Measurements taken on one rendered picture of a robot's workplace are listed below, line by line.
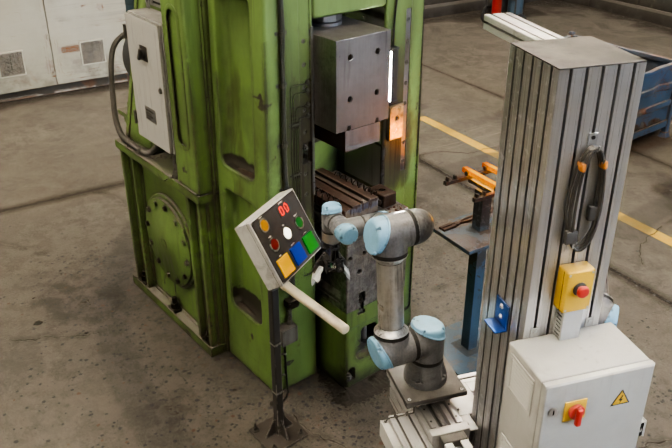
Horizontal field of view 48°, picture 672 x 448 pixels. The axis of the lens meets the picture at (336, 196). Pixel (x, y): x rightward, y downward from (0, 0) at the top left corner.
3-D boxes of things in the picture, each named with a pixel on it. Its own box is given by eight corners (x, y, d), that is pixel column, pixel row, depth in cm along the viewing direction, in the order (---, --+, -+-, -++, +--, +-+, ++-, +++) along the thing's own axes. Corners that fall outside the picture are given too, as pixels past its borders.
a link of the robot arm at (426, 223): (446, 202, 240) (380, 204, 286) (416, 209, 236) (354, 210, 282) (452, 238, 241) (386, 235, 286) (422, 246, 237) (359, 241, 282)
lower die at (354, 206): (377, 211, 356) (378, 195, 353) (344, 224, 345) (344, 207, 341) (322, 181, 386) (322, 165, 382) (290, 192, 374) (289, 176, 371)
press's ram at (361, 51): (402, 114, 344) (406, 26, 326) (336, 134, 322) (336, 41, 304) (343, 90, 373) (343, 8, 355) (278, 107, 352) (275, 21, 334)
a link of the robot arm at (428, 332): (450, 359, 259) (453, 326, 253) (416, 370, 254) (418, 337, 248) (432, 339, 269) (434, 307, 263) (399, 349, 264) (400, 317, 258)
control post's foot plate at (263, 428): (311, 435, 354) (311, 420, 349) (272, 458, 341) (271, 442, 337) (284, 410, 369) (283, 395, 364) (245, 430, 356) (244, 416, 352)
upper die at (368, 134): (379, 141, 341) (380, 121, 336) (345, 152, 329) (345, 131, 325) (321, 115, 370) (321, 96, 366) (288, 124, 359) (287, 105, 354)
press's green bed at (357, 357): (400, 361, 401) (404, 286, 381) (346, 391, 381) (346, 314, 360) (334, 313, 440) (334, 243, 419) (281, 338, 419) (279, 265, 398)
